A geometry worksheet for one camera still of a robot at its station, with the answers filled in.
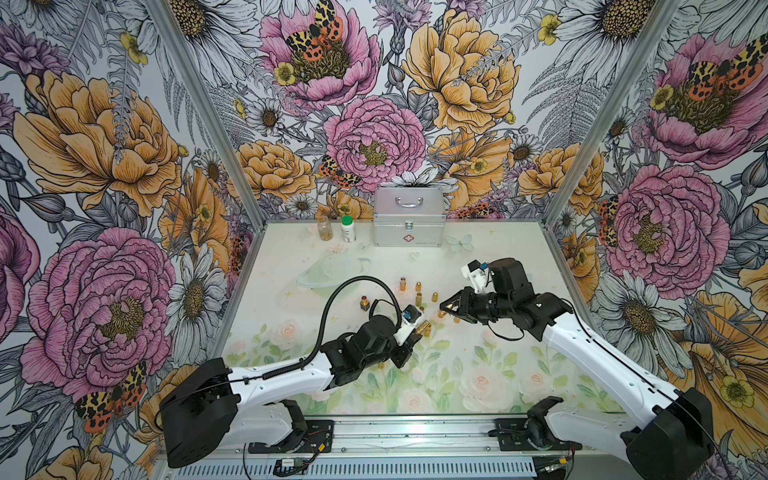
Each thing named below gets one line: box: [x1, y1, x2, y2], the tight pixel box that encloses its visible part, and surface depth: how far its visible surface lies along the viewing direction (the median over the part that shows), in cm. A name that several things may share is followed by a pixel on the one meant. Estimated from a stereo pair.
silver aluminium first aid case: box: [372, 187, 446, 247], surface depth 111 cm
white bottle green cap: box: [341, 215, 356, 243], surface depth 114 cm
